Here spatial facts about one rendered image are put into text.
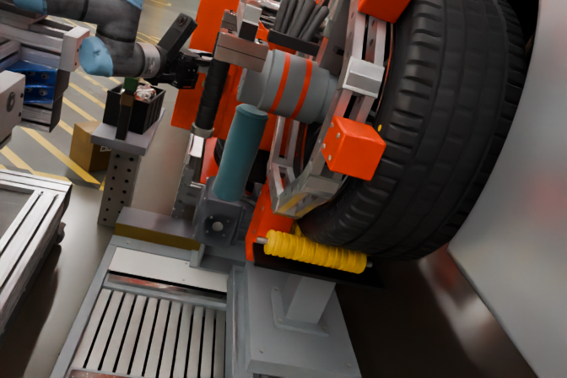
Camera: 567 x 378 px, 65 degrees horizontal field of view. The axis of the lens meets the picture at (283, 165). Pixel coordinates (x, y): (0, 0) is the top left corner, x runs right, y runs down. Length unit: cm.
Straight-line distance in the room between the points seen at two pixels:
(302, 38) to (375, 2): 14
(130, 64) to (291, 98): 34
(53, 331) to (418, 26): 122
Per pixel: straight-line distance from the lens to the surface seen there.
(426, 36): 81
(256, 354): 121
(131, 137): 154
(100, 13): 94
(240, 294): 148
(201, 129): 86
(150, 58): 102
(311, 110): 99
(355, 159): 72
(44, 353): 143
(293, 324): 131
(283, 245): 105
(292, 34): 80
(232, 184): 121
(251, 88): 97
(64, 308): 154
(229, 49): 82
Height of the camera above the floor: 107
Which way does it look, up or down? 22 degrees down
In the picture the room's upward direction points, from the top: 20 degrees clockwise
